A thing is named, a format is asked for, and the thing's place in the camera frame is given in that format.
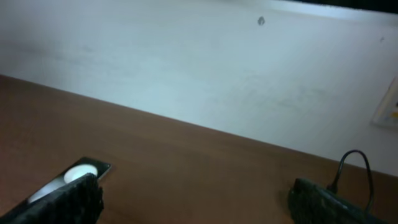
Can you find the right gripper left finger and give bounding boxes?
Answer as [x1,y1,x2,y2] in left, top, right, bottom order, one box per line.
[1,174,104,224]

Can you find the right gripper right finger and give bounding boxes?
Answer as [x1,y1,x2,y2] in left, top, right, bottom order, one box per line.
[287,179,386,224]

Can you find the black USB charging cable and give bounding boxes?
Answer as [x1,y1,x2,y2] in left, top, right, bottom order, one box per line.
[326,149,375,214]

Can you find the black Samsung Galaxy smartphone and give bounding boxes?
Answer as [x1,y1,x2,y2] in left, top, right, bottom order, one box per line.
[27,157,112,203]

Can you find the white wall socket plate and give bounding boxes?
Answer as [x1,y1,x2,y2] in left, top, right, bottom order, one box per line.
[371,77,398,128]

